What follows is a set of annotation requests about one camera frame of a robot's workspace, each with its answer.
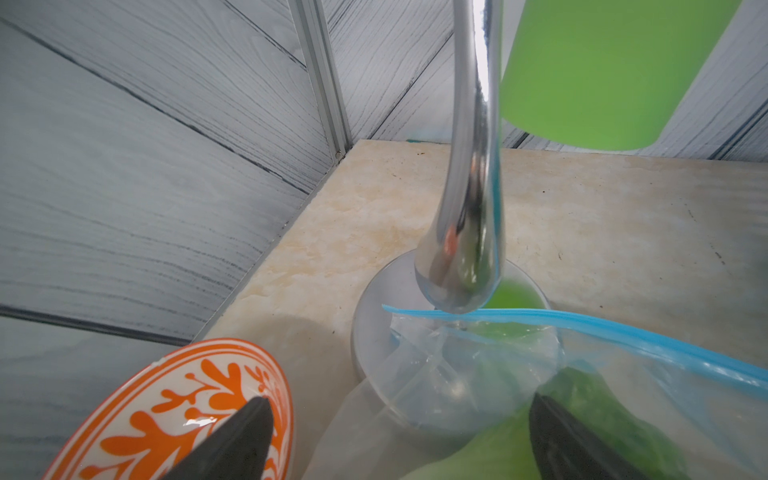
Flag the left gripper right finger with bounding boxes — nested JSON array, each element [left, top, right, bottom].
[[529, 393, 647, 479]]

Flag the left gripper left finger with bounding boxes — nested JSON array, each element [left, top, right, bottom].
[[163, 397, 274, 480]]

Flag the chinese cabbage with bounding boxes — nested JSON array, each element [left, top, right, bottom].
[[407, 368, 688, 479]]

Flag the clear zipper bag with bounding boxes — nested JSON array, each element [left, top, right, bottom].
[[305, 308, 767, 479]]

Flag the orange patterned small dish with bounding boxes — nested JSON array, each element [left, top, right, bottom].
[[44, 338, 295, 479]]

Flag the green plastic goblet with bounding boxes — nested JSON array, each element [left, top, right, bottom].
[[500, 0, 740, 151]]

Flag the left metal frame post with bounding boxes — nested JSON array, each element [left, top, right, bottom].
[[288, 0, 353, 161]]

